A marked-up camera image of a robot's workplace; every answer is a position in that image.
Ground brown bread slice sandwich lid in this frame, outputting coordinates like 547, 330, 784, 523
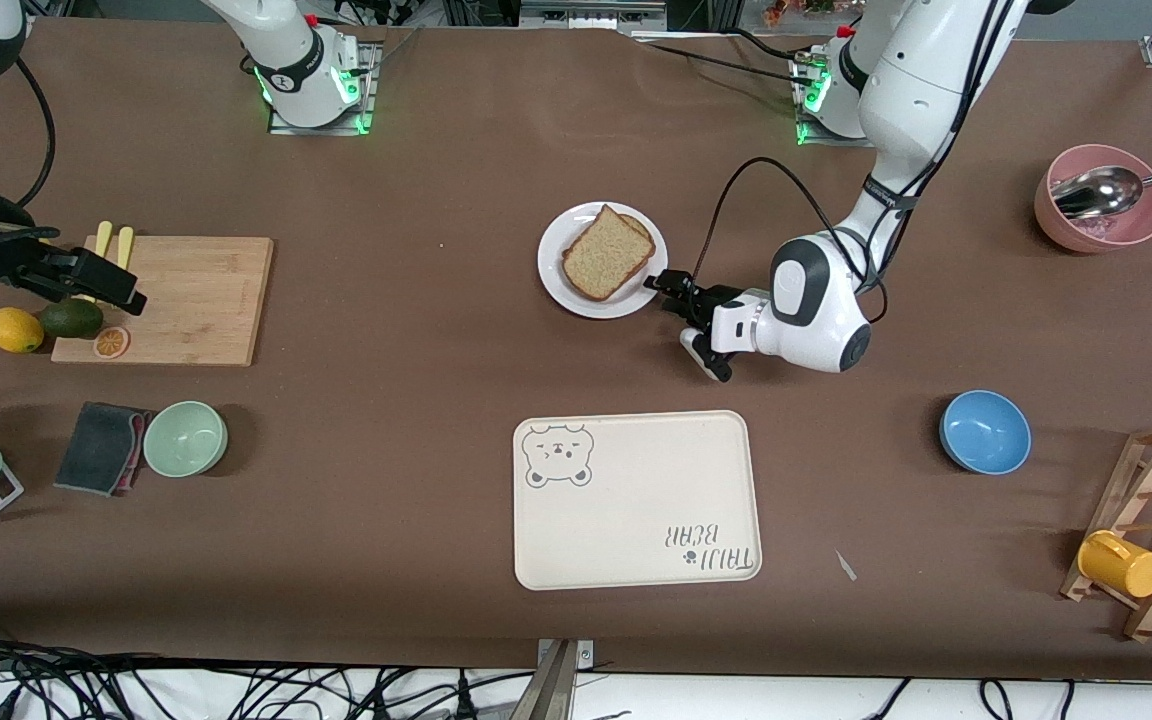
562, 204, 657, 302

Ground white round plate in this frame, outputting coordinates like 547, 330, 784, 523
537, 202, 669, 320

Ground yellow plastic fork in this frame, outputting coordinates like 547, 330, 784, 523
107, 226, 135, 310

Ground yellow plastic knife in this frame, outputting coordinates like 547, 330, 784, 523
83, 221, 113, 304

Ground dark green avocado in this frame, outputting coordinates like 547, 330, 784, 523
37, 298, 105, 340

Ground yellow lemon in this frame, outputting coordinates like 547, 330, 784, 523
0, 306, 45, 354

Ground wooden cutting board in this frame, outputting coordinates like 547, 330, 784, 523
50, 235, 275, 367

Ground dark grey folded cloth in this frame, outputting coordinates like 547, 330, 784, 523
53, 401, 152, 498

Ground pale green bowl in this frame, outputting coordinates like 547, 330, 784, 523
142, 400, 229, 479

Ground cream tray with bear print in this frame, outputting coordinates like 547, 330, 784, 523
513, 410, 763, 592

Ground brown table cover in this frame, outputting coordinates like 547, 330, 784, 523
0, 15, 1152, 681

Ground blue bowl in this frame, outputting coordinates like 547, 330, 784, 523
939, 390, 1032, 475

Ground pink bowl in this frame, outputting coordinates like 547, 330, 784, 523
1034, 144, 1152, 254

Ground metal spoon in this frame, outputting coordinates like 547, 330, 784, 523
1051, 160, 1152, 221

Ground wooden mug rack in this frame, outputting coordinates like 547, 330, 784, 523
1060, 422, 1152, 643

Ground yellow plastic mug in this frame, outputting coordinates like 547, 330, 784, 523
1077, 530, 1152, 599

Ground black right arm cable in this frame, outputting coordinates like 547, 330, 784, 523
14, 55, 59, 211

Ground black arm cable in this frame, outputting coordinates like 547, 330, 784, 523
14, 55, 59, 211
689, 155, 887, 326

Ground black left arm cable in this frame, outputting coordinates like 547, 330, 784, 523
689, 155, 887, 326

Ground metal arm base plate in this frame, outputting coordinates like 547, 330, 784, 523
791, 50, 902, 149
268, 40, 382, 136

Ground tangled black floor cables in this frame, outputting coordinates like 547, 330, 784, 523
0, 640, 537, 720

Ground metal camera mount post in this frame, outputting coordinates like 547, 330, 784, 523
533, 638, 597, 720

